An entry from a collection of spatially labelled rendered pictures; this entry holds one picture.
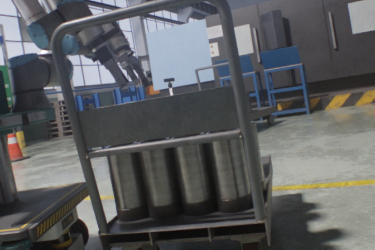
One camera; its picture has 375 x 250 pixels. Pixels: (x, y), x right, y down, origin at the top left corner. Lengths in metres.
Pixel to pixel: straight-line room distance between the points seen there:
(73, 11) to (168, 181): 0.66
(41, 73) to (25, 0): 0.53
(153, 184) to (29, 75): 0.84
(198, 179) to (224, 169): 0.10
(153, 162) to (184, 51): 6.64
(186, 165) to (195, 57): 6.57
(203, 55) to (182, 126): 6.63
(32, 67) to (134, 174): 0.78
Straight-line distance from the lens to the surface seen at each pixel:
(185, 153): 1.33
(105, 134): 1.26
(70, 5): 1.38
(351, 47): 7.31
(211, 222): 1.30
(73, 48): 1.74
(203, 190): 1.36
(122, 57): 1.71
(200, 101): 1.15
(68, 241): 1.76
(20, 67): 1.92
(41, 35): 1.35
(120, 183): 1.43
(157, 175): 1.38
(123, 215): 1.47
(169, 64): 8.06
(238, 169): 1.33
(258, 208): 1.23
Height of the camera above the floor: 0.69
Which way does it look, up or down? 3 degrees down
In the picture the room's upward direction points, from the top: 10 degrees counter-clockwise
